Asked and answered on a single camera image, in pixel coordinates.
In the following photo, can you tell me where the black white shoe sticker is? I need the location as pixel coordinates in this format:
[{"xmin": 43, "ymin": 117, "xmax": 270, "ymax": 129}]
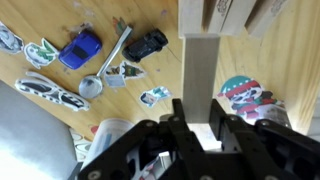
[{"xmin": 15, "ymin": 71, "xmax": 90, "ymax": 111}]

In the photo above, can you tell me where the christmas tree sticker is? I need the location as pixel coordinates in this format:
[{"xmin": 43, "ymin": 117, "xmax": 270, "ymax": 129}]
[{"xmin": 104, "ymin": 61, "xmax": 146, "ymax": 88}]

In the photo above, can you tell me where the grey animal sticker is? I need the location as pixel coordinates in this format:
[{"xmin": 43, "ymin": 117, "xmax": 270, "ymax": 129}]
[{"xmin": 0, "ymin": 21, "xmax": 24, "ymax": 54}]

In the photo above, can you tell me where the wooden chip standing right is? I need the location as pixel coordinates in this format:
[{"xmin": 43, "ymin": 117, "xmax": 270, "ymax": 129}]
[{"xmin": 245, "ymin": 0, "xmax": 289, "ymax": 38}]

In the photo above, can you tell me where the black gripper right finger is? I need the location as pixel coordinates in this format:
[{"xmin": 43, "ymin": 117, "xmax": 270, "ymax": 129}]
[{"xmin": 209, "ymin": 99, "xmax": 277, "ymax": 180}]

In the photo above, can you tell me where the white paper cup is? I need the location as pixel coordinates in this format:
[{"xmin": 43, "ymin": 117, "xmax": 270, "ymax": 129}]
[{"xmin": 82, "ymin": 118, "xmax": 134, "ymax": 169}]

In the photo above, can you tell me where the wooden chip standing left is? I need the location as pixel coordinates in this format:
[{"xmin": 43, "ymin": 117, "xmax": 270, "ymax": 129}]
[{"xmin": 178, "ymin": 0, "xmax": 204, "ymax": 38}]

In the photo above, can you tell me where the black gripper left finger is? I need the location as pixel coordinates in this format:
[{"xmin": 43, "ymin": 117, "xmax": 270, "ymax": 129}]
[{"xmin": 169, "ymin": 99, "xmax": 214, "ymax": 180}]

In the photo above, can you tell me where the black toy car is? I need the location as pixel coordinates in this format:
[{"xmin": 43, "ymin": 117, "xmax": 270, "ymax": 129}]
[{"xmin": 122, "ymin": 29, "xmax": 168, "ymax": 63}]

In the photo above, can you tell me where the light wooden chip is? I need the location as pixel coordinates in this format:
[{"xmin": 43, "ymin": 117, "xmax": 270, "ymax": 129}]
[{"xmin": 182, "ymin": 37, "xmax": 220, "ymax": 123}]

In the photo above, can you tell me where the blue toy car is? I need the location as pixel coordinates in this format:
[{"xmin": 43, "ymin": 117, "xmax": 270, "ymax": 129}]
[{"xmin": 58, "ymin": 31, "xmax": 102, "ymax": 70}]

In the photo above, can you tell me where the santa raccoon sticker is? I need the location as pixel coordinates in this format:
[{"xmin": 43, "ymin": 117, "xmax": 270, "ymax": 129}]
[{"xmin": 217, "ymin": 75, "xmax": 292, "ymax": 128}]

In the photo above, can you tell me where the green white animal sticker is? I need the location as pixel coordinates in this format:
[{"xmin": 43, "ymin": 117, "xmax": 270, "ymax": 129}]
[{"xmin": 24, "ymin": 38, "xmax": 59, "ymax": 69}]

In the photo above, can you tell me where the metal spoon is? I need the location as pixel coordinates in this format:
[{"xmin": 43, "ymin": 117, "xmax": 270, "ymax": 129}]
[{"xmin": 79, "ymin": 26, "xmax": 132, "ymax": 99}]

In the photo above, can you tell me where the small blue character sticker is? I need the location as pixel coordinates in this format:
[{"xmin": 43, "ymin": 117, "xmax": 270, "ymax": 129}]
[{"xmin": 139, "ymin": 86, "xmax": 171, "ymax": 108}]

